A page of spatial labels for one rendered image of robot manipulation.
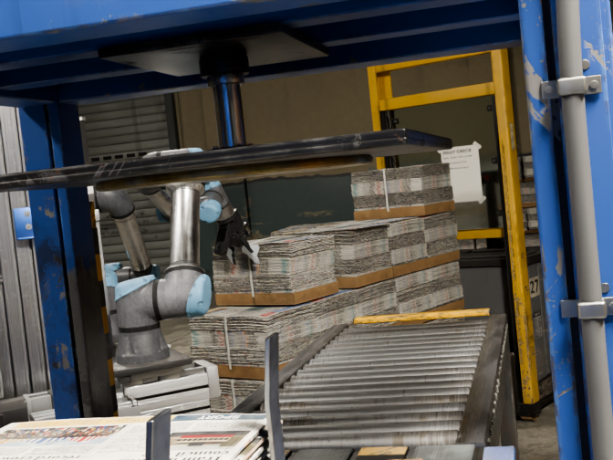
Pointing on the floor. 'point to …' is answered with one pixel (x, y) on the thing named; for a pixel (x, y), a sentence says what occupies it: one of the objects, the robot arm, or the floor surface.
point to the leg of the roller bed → (509, 416)
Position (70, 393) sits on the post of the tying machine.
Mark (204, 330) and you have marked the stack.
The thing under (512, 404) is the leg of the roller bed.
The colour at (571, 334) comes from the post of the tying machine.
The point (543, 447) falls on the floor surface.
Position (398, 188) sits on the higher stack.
